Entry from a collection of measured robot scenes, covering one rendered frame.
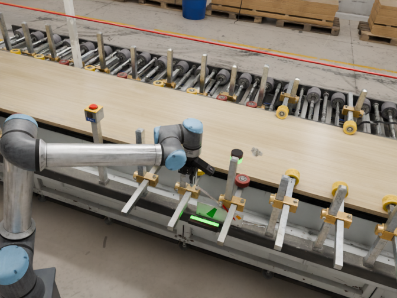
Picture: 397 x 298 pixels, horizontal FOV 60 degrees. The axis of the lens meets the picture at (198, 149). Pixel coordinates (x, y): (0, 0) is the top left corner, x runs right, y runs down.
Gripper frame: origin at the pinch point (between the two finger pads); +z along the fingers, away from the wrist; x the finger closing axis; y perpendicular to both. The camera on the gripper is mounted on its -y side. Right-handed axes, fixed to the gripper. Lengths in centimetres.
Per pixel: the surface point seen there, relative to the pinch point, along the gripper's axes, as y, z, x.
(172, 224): 3.3, 10.9, 19.0
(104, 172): 57, 17, -7
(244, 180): -22.6, 6.1, -20.3
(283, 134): -36, 6, -74
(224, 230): -21.2, 10.5, 12.8
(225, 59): 81, 97, -384
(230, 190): -17.7, 2.2, -6.1
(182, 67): 65, 13, -153
